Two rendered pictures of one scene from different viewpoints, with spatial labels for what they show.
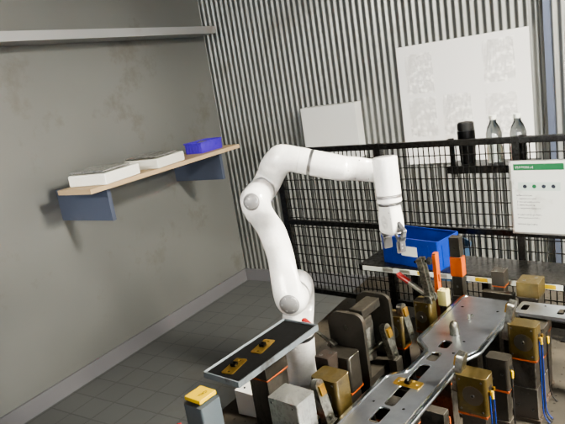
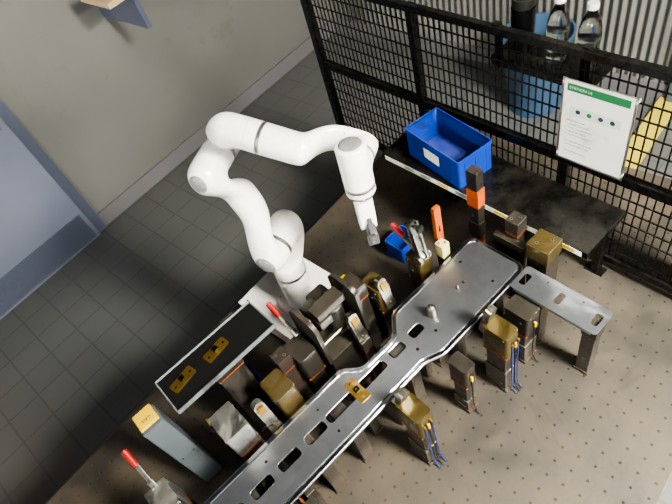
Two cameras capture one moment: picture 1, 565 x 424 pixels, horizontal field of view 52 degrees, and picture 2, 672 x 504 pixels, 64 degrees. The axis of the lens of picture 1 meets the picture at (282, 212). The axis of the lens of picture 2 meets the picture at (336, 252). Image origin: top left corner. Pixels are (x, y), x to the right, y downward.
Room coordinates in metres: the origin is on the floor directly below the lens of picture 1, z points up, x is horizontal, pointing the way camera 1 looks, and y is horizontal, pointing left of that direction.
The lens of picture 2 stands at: (0.86, -0.65, 2.47)
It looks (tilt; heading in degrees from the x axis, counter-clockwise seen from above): 48 degrees down; 22
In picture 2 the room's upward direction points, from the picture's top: 21 degrees counter-clockwise
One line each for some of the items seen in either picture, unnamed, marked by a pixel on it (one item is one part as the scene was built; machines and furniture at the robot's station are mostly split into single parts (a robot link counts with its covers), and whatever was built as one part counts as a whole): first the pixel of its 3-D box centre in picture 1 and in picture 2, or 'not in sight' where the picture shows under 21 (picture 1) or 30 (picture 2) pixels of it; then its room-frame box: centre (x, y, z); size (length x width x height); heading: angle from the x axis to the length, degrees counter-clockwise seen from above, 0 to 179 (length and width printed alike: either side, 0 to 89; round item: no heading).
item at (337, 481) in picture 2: not in sight; (319, 460); (1.37, -0.15, 0.84); 0.12 x 0.05 x 0.29; 49
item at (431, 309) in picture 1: (425, 342); (420, 283); (2.00, -0.46, 0.87); 0.10 x 0.07 x 0.35; 49
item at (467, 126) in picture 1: (467, 142); (522, 22); (2.51, -0.85, 1.52); 0.07 x 0.07 x 0.18
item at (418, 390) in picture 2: (439, 399); (404, 371); (1.67, -0.40, 0.84); 0.12 x 0.05 x 0.29; 49
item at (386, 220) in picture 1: (391, 216); (364, 204); (1.90, -0.36, 1.41); 0.10 x 0.07 x 0.11; 17
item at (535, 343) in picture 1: (530, 372); (504, 358); (1.70, -0.72, 0.87); 0.12 x 0.07 x 0.35; 49
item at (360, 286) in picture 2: not in sight; (365, 317); (1.84, -0.27, 0.91); 0.07 x 0.05 x 0.42; 49
